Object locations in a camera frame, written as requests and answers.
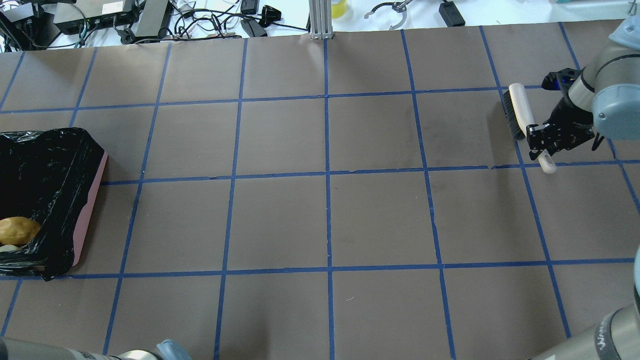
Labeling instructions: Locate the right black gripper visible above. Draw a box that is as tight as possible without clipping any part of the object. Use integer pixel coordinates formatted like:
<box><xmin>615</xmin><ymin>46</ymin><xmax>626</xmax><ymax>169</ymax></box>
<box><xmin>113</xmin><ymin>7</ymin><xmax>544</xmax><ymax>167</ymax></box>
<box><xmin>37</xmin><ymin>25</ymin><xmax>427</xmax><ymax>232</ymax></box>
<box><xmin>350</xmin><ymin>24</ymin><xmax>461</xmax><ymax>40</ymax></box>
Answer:
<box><xmin>526</xmin><ymin>68</ymin><xmax>604</xmax><ymax>161</ymax></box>

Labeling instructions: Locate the beige hand brush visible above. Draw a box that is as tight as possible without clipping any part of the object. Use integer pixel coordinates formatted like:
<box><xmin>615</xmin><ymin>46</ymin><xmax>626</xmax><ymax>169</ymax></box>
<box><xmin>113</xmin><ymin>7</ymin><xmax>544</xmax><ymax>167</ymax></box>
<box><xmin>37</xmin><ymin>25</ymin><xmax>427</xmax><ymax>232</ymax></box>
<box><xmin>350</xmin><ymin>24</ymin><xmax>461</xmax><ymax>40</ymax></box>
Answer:
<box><xmin>502</xmin><ymin>83</ymin><xmax>557</xmax><ymax>174</ymax></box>

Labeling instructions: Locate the brown potato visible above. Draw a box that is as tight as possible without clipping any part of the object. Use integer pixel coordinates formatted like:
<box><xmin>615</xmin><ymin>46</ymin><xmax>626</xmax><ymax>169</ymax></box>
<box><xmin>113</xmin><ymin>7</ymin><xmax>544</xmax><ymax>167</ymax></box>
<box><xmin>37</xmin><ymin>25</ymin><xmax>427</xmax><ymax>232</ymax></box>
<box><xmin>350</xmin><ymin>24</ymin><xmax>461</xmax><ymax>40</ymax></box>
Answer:
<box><xmin>0</xmin><ymin>216</ymin><xmax>42</xmax><ymax>247</ymax></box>

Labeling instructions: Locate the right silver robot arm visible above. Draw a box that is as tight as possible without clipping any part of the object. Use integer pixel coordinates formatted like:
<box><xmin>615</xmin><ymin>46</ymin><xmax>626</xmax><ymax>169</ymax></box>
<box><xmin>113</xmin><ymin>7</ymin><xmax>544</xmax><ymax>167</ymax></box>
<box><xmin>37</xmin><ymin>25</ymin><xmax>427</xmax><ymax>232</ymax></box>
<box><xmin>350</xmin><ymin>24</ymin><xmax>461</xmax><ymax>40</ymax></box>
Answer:
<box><xmin>525</xmin><ymin>14</ymin><xmax>640</xmax><ymax>161</ymax></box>

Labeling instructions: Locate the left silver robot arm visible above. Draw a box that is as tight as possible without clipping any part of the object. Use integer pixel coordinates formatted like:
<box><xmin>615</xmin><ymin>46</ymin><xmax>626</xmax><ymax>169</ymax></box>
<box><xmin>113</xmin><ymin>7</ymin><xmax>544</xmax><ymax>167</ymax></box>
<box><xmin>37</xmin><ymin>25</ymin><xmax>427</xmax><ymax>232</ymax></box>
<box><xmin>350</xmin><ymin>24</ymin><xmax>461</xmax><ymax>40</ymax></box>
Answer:
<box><xmin>532</xmin><ymin>249</ymin><xmax>640</xmax><ymax>360</ymax></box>

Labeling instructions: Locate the pink bin with black bag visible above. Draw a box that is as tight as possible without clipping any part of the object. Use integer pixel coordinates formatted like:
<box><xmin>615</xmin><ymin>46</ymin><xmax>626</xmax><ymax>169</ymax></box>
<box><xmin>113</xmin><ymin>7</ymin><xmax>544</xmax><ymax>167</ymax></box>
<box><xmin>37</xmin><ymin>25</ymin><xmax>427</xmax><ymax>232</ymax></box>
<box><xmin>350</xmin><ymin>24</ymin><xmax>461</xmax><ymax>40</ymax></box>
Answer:
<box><xmin>0</xmin><ymin>127</ymin><xmax>107</xmax><ymax>281</ymax></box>

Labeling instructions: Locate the black power adapter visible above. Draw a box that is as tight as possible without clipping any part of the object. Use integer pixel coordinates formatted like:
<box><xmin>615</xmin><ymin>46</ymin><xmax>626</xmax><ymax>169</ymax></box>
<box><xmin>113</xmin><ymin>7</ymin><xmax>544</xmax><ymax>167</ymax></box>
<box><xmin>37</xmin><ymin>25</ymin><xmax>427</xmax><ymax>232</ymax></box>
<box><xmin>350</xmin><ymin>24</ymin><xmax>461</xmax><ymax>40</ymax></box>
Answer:
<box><xmin>438</xmin><ymin>0</ymin><xmax>466</xmax><ymax>28</ymax></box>

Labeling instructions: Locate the yellow tape roll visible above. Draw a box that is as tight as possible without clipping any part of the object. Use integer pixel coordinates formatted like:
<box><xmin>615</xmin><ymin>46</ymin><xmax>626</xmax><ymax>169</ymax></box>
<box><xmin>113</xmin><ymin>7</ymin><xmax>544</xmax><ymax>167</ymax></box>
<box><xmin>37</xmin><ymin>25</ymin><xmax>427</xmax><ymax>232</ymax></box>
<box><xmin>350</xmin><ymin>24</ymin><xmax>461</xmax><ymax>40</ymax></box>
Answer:
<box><xmin>330</xmin><ymin>0</ymin><xmax>349</xmax><ymax>19</ymax></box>

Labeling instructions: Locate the aluminium frame post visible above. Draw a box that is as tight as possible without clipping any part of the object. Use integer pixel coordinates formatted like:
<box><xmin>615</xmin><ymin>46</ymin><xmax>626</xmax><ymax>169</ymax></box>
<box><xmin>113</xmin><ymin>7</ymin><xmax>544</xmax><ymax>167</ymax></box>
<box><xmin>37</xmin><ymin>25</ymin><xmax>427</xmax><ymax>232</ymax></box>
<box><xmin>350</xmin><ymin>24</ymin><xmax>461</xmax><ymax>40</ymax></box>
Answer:
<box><xmin>308</xmin><ymin>0</ymin><xmax>334</xmax><ymax>40</ymax></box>

